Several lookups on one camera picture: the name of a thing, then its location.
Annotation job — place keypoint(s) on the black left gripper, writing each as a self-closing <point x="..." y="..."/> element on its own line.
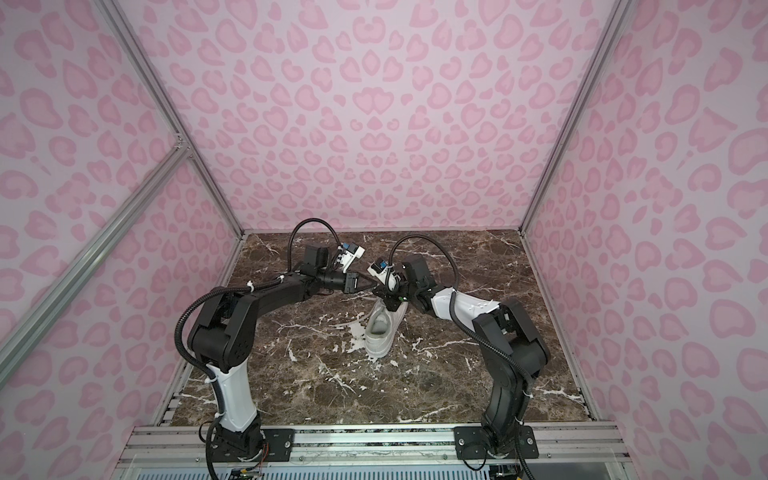
<point x="365" y="287"/>

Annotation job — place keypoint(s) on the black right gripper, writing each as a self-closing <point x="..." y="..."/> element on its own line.
<point x="388" y="298"/>

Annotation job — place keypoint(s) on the white sneaker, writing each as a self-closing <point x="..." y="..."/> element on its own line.
<point x="381" y="328"/>

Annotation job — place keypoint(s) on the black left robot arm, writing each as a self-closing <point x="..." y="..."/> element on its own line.
<point x="222" y="337"/>

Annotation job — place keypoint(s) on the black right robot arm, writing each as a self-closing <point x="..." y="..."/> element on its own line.
<point x="513" y="350"/>

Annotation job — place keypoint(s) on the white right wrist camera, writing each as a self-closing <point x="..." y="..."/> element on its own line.
<point x="381" y="270"/>

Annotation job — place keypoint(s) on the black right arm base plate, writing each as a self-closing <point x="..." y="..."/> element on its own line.
<point x="478" y="443"/>

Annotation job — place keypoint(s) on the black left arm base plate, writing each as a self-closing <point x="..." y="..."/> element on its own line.
<point x="276" y="444"/>

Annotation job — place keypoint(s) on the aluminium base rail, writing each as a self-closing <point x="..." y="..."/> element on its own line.
<point x="581" y="450"/>

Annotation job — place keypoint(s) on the right corner frame post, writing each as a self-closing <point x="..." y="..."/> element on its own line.
<point x="620" y="16"/>

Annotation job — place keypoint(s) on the corner frame post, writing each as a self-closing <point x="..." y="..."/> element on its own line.
<point x="620" y="16"/>
<point x="129" y="41"/>

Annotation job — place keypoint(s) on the aluminium diagonal frame strut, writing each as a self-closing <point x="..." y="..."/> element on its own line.
<point x="38" y="321"/>

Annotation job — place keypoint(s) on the left corner frame post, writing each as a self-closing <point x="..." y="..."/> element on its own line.
<point x="129" y="41"/>

